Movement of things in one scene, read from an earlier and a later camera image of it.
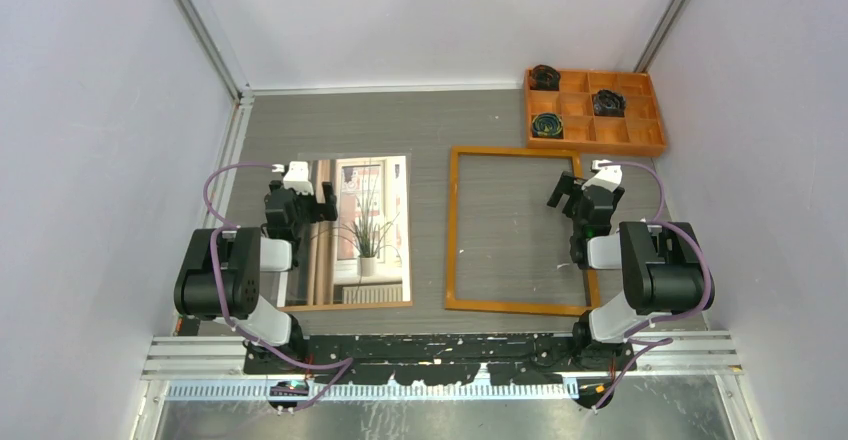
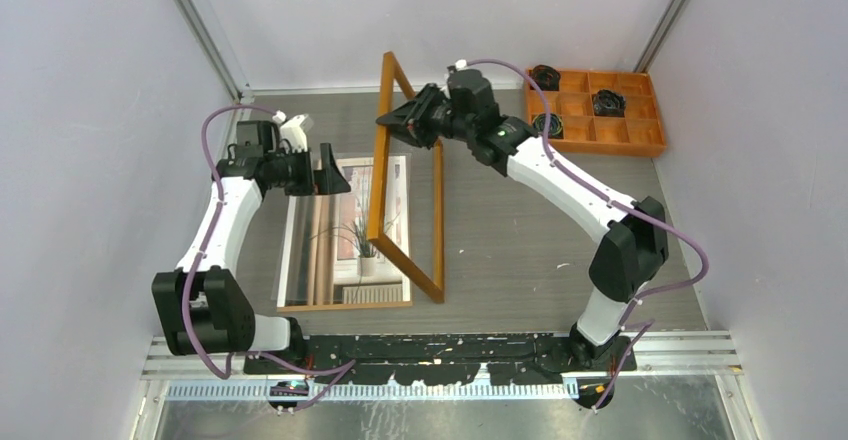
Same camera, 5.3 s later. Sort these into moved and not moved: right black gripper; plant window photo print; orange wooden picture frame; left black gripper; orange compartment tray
Moved: right black gripper; left black gripper; orange wooden picture frame
Not moved: plant window photo print; orange compartment tray
